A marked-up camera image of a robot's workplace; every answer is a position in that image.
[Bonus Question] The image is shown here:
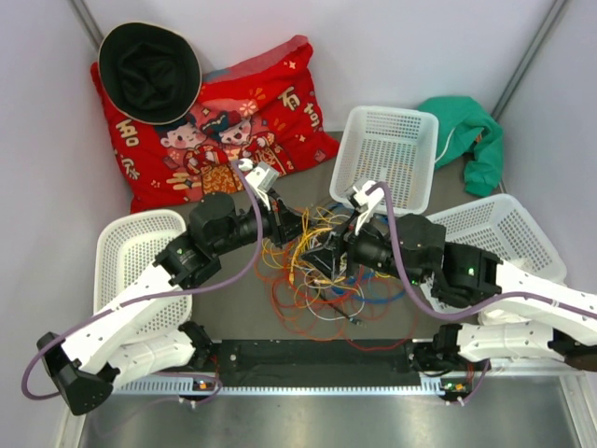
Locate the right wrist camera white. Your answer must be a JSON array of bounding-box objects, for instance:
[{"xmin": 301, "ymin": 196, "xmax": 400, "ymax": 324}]
[{"xmin": 344, "ymin": 179, "xmax": 384, "ymax": 236}]

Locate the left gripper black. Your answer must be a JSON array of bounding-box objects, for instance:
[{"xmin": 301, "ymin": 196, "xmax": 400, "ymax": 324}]
[{"xmin": 214, "ymin": 189, "xmax": 317, "ymax": 257}]

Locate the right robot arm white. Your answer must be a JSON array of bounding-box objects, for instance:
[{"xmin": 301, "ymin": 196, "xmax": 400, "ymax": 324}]
[{"xmin": 301, "ymin": 214, "xmax": 596, "ymax": 371}]

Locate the white basket centre back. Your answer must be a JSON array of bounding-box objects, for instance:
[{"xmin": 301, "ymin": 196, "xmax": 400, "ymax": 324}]
[{"xmin": 329, "ymin": 105, "xmax": 438, "ymax": 216}]

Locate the red thin cable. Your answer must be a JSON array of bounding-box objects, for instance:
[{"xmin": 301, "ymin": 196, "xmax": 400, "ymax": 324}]
[{"xmin": 265, "ymin": 274, "xmax": 421, "ymax": 351}]

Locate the white cloth under basket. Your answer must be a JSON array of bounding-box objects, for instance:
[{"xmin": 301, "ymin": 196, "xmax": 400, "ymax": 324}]
[{"xmin": 475, "ymin": 260, "xmax": 561, "ymax": 332}]

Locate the white basket left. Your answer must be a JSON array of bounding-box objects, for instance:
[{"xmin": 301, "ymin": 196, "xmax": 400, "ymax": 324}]
[{"xmin": 93, "ymin": 209, "xmax": 192, "ymax": 343}]

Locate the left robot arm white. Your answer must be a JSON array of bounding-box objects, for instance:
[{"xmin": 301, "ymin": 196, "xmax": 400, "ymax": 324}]
[{"xmin": 37, "ymin": 191, "xmax": 302, "ymax": 415}]

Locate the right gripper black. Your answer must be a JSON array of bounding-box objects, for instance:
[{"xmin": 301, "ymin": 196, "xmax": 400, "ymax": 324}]
[{"xmin": 301, "ymin": 208, "xmax": 426, "ymax": 287}]

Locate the green cloth garment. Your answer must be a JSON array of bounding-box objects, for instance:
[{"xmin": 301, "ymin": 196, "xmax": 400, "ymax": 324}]
[{"xmin": 417, "ymin": 95, "xmax": 504, "ymax": 198}]

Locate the red printed pillow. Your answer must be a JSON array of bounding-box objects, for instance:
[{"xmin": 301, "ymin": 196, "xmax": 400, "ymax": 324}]
[{"xmin": 90, "ymin": 35, "xmax": 339, "ymax": 213}]

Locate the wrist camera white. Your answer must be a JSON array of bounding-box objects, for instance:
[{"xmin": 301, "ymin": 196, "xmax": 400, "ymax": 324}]
[
  {"xmin": 232, "ymin": 158, "xmax": 279, "ymax": 211},
  {"xmin": 344, "ymin": 179, "xmax": 384, "ymax": 236}
]

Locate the white basket right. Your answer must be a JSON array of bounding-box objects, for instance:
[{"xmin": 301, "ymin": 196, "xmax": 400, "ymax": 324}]
[{"xmin": 428, "ymin": 193, "xmax": 567, "ymax": 285}]

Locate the black round hat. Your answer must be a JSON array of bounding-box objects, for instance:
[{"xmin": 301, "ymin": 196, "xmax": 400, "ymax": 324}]
[{"xmin": 97, "ymin": 21, "xmax": 202, "ymax": 125}]

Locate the white basket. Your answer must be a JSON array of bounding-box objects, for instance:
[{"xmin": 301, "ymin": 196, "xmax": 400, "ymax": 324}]
[
  {"xmin": 428, "ymin": 193, "xmax": 567, "ymax": 285},
  {"xmin": 329, "ymin": 105, "xmax": 438, "ymax": 216},
  {"xmin": 93, "ymin": 209, "xmax": 192, "ymax": 343}
]

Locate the white grey cable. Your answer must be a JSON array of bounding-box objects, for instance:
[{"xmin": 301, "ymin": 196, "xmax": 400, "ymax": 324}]
[{"xmin": 302, "ymin": 232, "xmax": 369, "ymax": 323}]

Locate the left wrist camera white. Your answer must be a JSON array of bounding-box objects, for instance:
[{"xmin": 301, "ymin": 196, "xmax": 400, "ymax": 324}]
[{"xmin": 232, "ymin": 158, "xmax": 279, "ymax": 211}]

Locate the thick yellow cable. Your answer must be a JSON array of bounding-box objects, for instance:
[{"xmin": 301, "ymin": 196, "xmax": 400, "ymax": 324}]
[{"xmin": 288, "ymin": 223, "xmax": 365, "ymax": 290}]

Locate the white slotted cable duct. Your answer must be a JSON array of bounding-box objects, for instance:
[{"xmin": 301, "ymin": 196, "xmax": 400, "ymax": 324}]
[{"xmin": 111, "ymin": 375, "xmax": 472, "ymax": 397}]

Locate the thin yellow cable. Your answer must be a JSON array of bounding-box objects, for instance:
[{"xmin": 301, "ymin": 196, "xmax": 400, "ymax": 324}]
[{"xmin": 354, "ymin": 139, "xmax": 416, "ymax": 206}]

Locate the blue cable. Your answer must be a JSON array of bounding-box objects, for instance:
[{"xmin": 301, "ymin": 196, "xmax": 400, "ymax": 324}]
[{"xmin": 321, "ymin": 200, "xmax": 407, "ymax": 304}]

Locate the black base bar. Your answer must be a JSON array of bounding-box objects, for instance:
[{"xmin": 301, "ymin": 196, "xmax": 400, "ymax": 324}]
[{"xmin": 212, "ymin": 339, "xmax": 420, "ymax": 387}]

